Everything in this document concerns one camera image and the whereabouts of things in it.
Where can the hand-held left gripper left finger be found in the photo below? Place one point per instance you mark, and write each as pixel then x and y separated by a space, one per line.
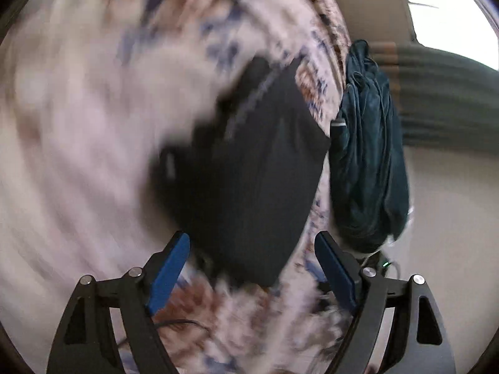
pixel 169 270

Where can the black striped pants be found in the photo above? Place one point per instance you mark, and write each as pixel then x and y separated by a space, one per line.
pixel 253 187

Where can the black device with green light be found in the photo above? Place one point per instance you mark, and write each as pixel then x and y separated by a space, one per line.
pixel 384 263

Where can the grey-green curtain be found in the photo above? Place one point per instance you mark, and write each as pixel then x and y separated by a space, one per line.
pixel 448 97

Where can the floral blanket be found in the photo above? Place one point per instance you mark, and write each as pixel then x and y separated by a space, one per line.
pixel 109 132

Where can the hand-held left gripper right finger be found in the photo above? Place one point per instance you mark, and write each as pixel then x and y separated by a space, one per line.
pixel 337 270

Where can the bright window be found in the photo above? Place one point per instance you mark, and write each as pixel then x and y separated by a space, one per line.
pixel 448 11

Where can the dark teal velvet garment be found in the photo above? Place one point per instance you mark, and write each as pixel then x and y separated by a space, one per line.
pixel 368 156

